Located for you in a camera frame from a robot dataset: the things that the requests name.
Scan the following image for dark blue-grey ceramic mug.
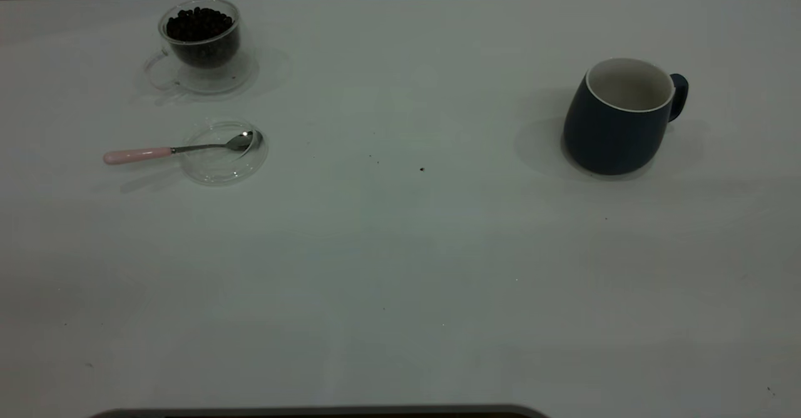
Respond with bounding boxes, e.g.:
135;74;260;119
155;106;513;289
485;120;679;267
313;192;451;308
561;58;689;176

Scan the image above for clear double-wall glass cup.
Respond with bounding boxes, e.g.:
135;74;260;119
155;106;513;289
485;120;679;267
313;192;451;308
158;0;242;70

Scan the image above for clear glass saucer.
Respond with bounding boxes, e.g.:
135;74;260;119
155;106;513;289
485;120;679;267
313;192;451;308
143;46;258;96

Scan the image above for clear round glass lid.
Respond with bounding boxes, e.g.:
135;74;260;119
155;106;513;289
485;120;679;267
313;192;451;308
180;121;270;186

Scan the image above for metal spoon with pink handle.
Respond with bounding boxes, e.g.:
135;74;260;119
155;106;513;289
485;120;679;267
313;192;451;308
103;130;256;166

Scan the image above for coffee beans in glass cup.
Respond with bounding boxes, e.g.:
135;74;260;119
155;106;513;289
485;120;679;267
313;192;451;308
166;7;240;68

